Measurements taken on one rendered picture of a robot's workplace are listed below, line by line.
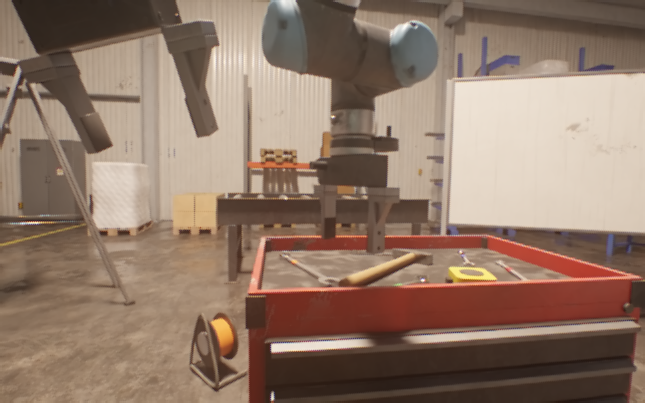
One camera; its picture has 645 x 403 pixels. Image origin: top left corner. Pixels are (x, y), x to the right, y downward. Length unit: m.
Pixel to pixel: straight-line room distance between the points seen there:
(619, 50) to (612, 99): 10.69
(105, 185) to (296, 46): 6.66
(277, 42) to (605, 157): 2.99
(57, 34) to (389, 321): 0.54
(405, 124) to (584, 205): 6.67
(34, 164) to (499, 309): 9.39
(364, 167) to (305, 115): 8.18
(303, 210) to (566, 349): 3.03
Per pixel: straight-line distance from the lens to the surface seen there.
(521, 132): 3.03
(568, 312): 0.75
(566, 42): 12.63
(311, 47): 0.39
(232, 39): 9.19
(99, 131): 0.44
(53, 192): 9.35
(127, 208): 6.93
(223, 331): 1.97
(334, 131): 0.53
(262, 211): 3.49
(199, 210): 6.57
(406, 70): 0.44
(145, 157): 8.87
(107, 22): 0.37
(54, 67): 0.43
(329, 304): 0.53
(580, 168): 3.15
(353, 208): 3.64
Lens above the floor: 1.12
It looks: 4 degrees down
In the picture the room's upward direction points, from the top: 1 degrees clockwise
